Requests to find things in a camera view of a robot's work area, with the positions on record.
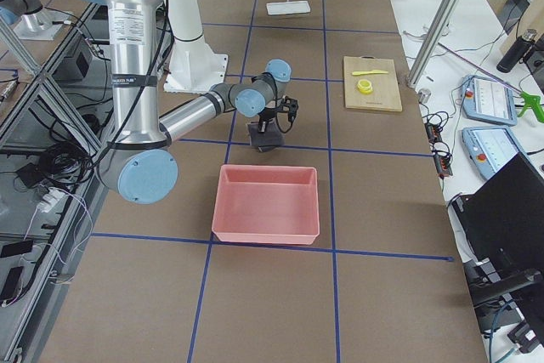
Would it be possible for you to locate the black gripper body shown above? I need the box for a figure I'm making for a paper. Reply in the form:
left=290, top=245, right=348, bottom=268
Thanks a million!
left=258, top=107, right=277, bottom=125

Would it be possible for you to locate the dark grey cloth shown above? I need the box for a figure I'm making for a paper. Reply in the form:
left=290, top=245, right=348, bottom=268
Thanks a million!
left=247, top=122, right=285, bottom=152

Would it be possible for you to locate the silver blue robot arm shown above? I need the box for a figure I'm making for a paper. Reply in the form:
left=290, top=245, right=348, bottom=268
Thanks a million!
left=86, top=0, right=291, bottom=204

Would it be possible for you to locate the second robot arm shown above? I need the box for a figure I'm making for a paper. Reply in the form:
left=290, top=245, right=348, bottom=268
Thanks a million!
left=1, top=0, right=63, bottom=41

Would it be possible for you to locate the black water bottle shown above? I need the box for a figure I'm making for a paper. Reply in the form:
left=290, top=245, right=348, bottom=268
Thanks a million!
left=496, top=28, right=537, bottom=73

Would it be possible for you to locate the pink plastic bin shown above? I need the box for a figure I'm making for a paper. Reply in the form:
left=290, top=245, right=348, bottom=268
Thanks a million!
left=212, top=164, right=320, bottom=245

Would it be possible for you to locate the white rectangular tray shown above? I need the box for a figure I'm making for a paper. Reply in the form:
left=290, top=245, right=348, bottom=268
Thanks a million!
left=266, top=0, right=311, bottom=16

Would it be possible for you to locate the yellow plastic knife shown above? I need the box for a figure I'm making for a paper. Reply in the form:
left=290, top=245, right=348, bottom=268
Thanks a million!
left=351, top=69, right=389, bottom=77

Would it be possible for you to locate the wooden cutting board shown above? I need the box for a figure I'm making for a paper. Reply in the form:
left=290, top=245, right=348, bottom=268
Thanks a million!
left=343, top=56, right=403, bottom=112

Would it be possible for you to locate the small silver cylinder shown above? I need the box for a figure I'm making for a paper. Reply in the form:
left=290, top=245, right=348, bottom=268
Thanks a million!
left=417, top=88, right=432, bottom=104

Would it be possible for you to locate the upper teach pendant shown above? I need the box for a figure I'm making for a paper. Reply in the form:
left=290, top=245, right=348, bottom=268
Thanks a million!
left=461, top=75, right=518, bottom=126

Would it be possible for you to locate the teach pendant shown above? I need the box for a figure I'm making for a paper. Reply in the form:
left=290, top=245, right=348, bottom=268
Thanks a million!
left=462, top=126, right=528, bottom=180
left=461, top=75, right=518, bottom=126

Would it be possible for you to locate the lower teach pendant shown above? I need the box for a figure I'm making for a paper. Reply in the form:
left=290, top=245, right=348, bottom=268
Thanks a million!
left=462, top=126, right=528, bottom=180

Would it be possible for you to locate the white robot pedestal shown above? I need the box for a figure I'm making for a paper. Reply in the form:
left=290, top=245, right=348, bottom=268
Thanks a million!
left=164, top=0, right=228, bottom=94

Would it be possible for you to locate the aluminium frame post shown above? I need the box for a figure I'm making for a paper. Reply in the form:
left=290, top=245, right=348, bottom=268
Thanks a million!
left=406, top=0, right=459, bottom=88

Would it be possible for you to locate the green handled reacher tool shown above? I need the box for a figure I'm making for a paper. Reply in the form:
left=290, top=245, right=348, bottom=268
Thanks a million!
left=438, top=43, right=544, bottom=123

